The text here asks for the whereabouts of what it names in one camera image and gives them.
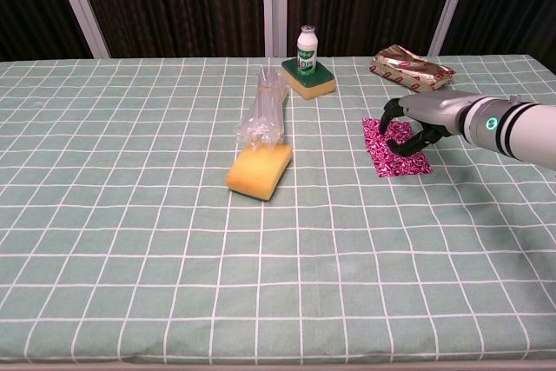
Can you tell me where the gold red snack packet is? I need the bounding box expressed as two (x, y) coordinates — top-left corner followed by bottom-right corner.
(368, 43), (457, 96)

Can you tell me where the pink patterned card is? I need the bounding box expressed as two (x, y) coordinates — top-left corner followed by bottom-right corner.
(361, 117), (414, 151)
(367, 141), (433, 178)

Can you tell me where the green checked tablecloth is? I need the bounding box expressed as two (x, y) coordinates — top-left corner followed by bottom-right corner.
(0, 54), (556, 368)

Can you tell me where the small white bottle green label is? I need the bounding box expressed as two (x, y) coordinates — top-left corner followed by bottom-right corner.
(295, 23), (318, 75)

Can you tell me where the white partition frame post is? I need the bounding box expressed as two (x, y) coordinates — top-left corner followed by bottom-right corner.
(47, 0), (110, 59)
(260, 0), (291, 58)
(427, 0), (477, 56)

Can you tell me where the clear plastic bag bundle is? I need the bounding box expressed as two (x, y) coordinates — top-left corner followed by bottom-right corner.
(234, 65), (292, 151)

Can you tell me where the green yellow scrub sponge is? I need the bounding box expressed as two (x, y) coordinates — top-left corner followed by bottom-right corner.
(280, 57), (337, 102)

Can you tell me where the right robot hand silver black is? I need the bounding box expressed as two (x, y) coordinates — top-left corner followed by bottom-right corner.
(379, 90), (469, 157)

